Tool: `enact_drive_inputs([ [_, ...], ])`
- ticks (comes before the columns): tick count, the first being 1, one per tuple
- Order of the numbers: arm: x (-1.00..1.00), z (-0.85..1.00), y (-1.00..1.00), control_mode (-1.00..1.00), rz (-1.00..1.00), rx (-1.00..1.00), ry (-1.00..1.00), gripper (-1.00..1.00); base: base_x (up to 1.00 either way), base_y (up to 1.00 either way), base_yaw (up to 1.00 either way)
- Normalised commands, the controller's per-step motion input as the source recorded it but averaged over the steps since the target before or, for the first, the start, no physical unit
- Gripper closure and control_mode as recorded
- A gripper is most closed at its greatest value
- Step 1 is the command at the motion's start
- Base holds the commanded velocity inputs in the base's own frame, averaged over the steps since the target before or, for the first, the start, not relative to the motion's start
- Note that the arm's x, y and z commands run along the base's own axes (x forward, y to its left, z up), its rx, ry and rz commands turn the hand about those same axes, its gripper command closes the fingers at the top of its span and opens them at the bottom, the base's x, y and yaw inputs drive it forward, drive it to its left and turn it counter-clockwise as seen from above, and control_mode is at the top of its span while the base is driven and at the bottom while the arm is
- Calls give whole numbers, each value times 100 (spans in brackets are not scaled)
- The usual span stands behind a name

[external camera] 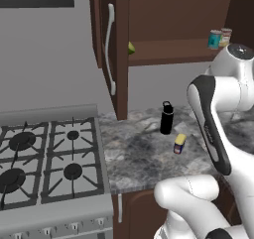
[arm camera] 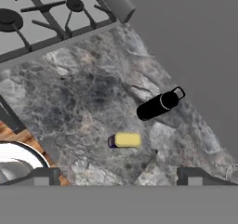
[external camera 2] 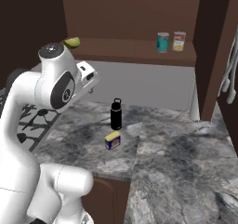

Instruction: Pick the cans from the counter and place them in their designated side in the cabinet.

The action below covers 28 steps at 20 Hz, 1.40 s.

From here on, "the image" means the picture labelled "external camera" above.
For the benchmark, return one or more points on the grey gas stove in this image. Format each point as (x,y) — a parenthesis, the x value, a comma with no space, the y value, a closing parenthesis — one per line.
(49,173)

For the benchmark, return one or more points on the brown cabinet door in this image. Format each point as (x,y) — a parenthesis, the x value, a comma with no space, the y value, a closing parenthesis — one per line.
(107,44)

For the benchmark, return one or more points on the brown wall cabinet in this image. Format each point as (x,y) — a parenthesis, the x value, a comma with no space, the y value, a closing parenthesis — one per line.
(178,21)

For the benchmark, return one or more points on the yellow and blue can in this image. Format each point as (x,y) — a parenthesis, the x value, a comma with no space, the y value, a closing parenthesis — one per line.
(180,143)

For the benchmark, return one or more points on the black water bottle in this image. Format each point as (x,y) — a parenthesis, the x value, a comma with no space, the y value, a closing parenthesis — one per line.
(166,119)

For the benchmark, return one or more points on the green fruit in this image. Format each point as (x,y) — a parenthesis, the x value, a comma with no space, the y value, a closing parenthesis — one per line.
(130,48)

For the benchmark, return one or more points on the brown base cabinet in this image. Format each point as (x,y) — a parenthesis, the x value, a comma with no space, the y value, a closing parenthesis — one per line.
(139,215)

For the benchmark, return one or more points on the teal can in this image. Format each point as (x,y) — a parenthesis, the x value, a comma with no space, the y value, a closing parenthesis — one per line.
(214,39)

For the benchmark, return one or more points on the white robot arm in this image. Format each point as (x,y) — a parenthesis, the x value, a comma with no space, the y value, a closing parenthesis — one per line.
(198,196)

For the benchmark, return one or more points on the red and white can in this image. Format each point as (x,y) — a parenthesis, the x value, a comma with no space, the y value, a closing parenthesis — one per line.
(226,36)

